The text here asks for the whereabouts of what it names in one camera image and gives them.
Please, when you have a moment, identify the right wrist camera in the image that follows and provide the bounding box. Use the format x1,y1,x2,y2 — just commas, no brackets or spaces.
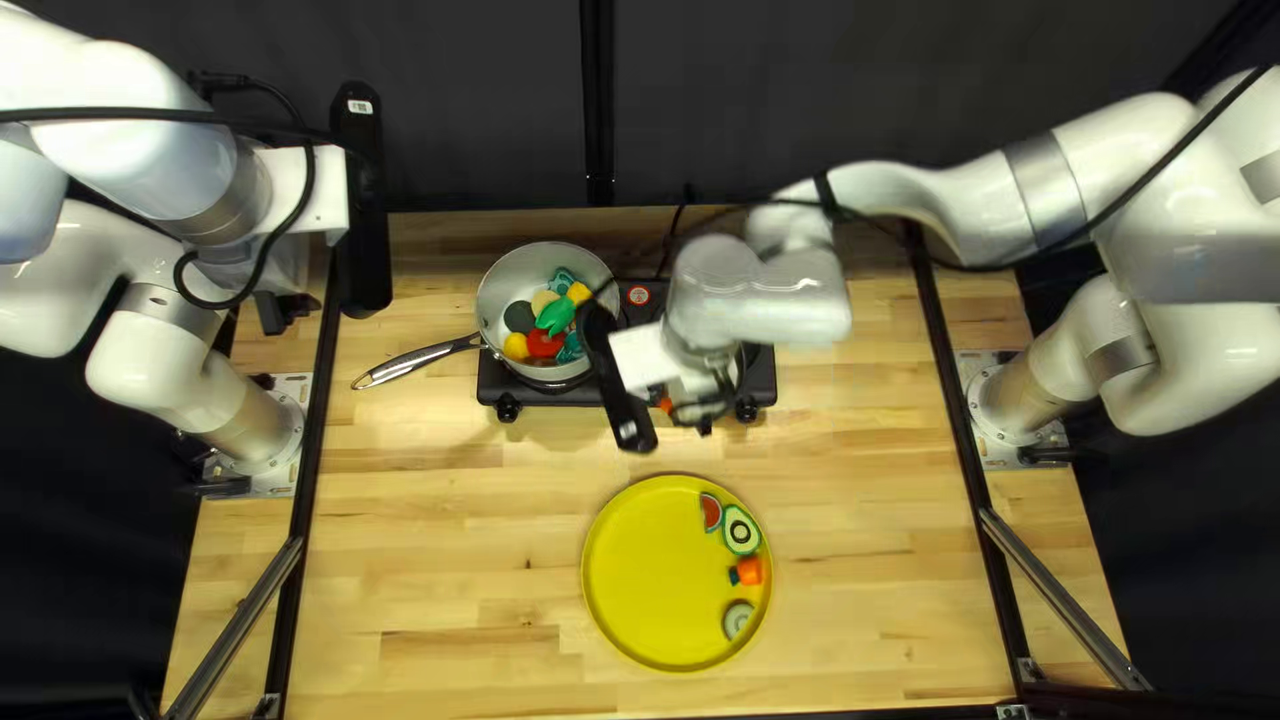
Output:
575,300,661,454

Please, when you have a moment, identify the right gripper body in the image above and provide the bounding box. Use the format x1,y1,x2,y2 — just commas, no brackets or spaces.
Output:
608,320,746,403

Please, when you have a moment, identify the toy avocado half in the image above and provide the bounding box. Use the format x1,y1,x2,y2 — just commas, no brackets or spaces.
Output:
720,505,763,558

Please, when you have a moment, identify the black frame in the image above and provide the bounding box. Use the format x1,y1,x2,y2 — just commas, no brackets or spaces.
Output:
130,0,1280,720

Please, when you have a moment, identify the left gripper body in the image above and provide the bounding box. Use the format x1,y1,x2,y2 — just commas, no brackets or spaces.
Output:
225,148,351,293

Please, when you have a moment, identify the silver pot with long handle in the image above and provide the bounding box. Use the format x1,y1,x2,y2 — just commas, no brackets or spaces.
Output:
350,240,623,393

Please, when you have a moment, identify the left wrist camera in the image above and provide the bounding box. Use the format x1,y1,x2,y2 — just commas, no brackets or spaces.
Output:
330,82,393,319

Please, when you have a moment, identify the yellow plate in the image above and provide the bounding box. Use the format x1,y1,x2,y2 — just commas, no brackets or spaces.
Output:
582,473,774,673

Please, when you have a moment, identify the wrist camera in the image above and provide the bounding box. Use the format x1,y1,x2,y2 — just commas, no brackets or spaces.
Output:
575,300,661,454
330,82,393,319

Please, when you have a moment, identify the black hot plate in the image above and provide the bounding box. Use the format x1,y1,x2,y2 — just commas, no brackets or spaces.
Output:
476,278,779,424

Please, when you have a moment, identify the green toy vegetable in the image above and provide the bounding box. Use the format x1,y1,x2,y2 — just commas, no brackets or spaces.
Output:
535,293,579,338

